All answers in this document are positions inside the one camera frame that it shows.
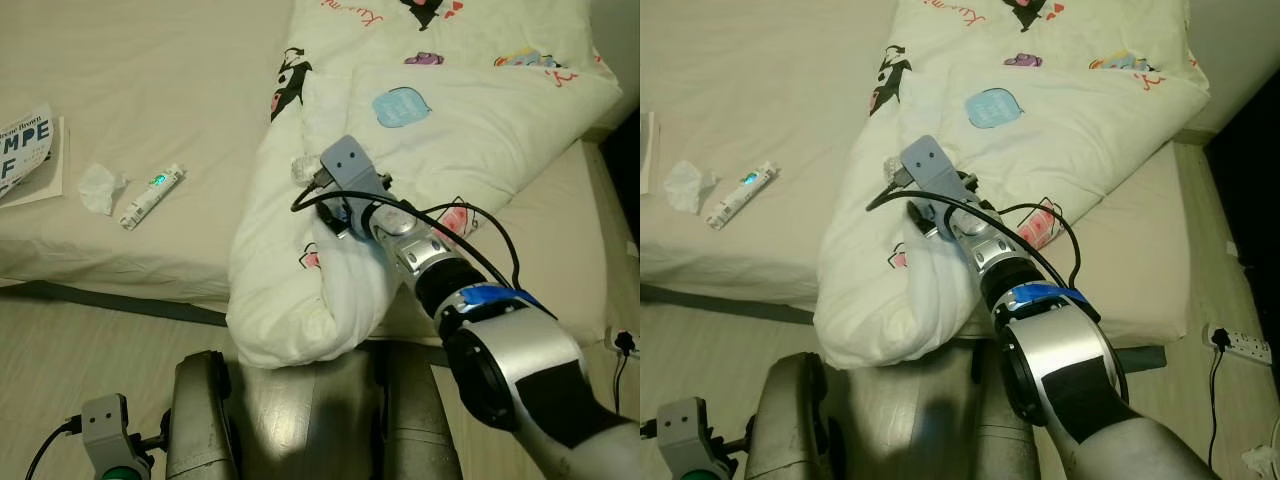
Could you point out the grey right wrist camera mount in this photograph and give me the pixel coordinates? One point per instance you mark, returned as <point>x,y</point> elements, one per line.
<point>928,165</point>
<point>348,165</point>

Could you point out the beige mattress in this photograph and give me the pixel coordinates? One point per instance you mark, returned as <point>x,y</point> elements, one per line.
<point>730,90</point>
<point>150,100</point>

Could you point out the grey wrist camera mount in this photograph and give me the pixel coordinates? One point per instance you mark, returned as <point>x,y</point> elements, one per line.
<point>685,425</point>
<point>928,165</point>
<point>348,165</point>
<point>105,425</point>

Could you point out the white printed tube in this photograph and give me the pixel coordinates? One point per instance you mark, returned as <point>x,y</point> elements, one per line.
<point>150,198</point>
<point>738,197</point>

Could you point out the white power strip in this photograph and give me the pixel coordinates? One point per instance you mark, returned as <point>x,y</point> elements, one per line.
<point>608,338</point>
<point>1255,350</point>

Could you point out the white tissue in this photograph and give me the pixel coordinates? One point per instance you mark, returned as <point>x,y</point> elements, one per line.
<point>100,188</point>
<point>688,185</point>

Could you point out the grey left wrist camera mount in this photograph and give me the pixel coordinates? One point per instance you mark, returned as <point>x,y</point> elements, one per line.
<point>105,425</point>
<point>685,425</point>

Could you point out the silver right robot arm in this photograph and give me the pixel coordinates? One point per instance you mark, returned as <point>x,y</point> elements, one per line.
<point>520,370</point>
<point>1080,370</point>

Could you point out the white book with blue letters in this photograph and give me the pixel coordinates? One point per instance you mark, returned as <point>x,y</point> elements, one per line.
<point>25,150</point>
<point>648,150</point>

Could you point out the white cartoon print blanket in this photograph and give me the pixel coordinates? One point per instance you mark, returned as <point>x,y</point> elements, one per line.
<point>480,130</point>
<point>1080,130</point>

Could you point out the white paper scrap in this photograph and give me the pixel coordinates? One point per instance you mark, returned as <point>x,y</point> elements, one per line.
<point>1262,460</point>

